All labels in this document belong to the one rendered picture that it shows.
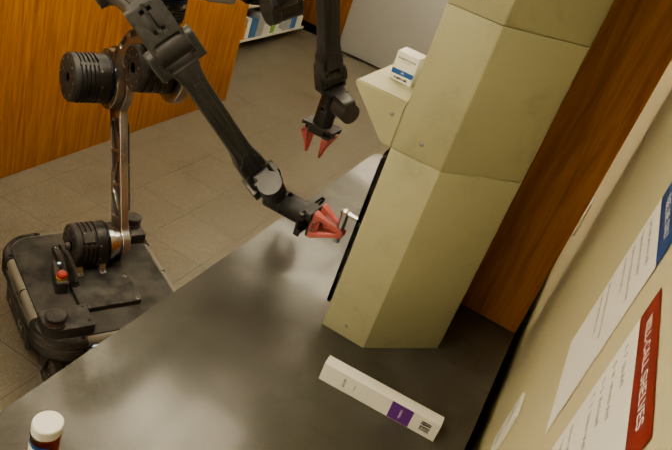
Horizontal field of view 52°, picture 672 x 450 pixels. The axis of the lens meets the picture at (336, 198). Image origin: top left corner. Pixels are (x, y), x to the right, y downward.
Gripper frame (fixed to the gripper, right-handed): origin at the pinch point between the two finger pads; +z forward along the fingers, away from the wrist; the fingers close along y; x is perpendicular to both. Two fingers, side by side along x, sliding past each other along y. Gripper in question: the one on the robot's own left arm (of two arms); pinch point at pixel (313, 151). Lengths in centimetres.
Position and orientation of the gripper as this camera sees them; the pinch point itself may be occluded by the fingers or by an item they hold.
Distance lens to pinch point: 198.5
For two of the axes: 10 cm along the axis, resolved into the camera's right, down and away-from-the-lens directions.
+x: 4.3, -3.1, 8.5
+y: 8.5, 4.6, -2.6
